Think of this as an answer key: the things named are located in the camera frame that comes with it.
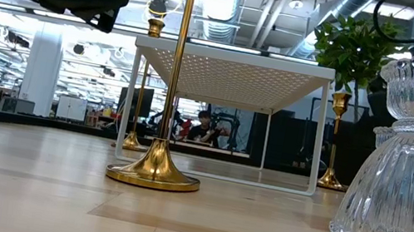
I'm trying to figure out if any white perforated metal shelf rack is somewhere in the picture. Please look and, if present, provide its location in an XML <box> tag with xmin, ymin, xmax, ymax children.
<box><xmin>112</xmin><ymin>33</ymin><xmax>338</xmax><ymax>198</ymax></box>

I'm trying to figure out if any tall gold brass candlestick holder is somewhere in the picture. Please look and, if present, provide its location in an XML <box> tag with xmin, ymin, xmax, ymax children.
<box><xmin>111</xmin><ymin>14</ymin><xmax>170</xmax><ymax>154</ymax></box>

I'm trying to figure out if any white background cabinet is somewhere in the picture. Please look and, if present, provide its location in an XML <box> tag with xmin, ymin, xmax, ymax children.
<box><xmin>54</xmin><ymin>94</ymin><xmax>89</xmax><ymax>124</ymax></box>

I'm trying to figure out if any black partition panel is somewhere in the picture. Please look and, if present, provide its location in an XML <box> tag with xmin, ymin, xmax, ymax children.
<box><xmin>246</xmin><ymin>105</ymin><xmax>358</xmax><ymax>185</ymax></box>

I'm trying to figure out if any black ceiling camera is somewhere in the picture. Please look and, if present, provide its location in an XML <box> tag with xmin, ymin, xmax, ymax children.
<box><xmin>146</xmin><ymin>0</ymin><xmax>170</xmax><ymax>21</ymax></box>

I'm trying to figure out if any black aluminium table frame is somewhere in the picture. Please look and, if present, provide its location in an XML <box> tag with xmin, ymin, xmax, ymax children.
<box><xmin>0</xmin><ymin>108</ymin><xmax>351</xmax><ymax>185</ymax></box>

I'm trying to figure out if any grey background box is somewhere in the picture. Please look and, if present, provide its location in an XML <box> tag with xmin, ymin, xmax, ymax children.
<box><xmin>0</xmin><ymin>94</ymin><xmax>37</xmax><ymax>117</ymax></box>

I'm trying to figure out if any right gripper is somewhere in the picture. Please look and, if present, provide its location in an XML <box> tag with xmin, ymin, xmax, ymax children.
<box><xmin>360</xmin><ymin>73</ymin><xmax>398</xmax><ymax>133</ymax></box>

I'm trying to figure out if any green leafy potted plant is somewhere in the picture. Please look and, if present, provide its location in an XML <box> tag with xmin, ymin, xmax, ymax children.
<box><xmin>299</xmin><ymin>6</ymin><xmax>414</xmax><ymax>131</ymax></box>

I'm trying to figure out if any black background monitor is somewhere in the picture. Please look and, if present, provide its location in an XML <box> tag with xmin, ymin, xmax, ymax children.
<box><xmin>116</xmin><ymin>83</ymin><xmax>155</xmax><ymax>120</ymax></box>

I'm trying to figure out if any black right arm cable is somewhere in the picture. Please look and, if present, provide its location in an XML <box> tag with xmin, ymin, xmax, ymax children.
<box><xmin>368</xmin><ymin>0</ymin><xmax>414</xmax><ymax>47</ymax></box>

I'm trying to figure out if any person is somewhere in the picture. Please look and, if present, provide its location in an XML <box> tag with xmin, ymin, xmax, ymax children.
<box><xmin>184</xmin><ymin>107</ymin><xmax>233</xmax><ymax>151</ymax></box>

